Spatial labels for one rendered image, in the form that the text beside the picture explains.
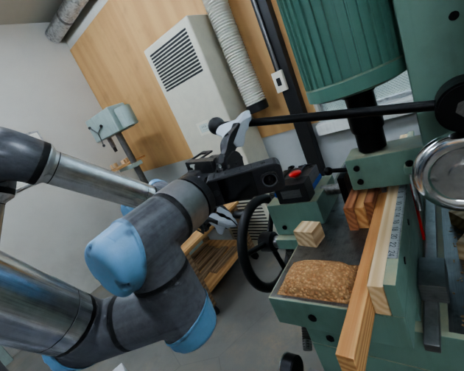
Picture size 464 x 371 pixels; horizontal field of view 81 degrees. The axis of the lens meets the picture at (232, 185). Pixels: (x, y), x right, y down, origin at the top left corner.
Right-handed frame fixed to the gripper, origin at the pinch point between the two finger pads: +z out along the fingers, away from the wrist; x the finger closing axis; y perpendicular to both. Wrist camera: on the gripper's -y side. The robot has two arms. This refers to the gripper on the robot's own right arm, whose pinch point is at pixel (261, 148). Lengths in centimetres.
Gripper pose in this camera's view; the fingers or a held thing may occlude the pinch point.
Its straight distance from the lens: 54.1
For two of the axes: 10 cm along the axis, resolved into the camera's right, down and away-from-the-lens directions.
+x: 2.7, 8.8, 3.9
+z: 5.1, -4.8, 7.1
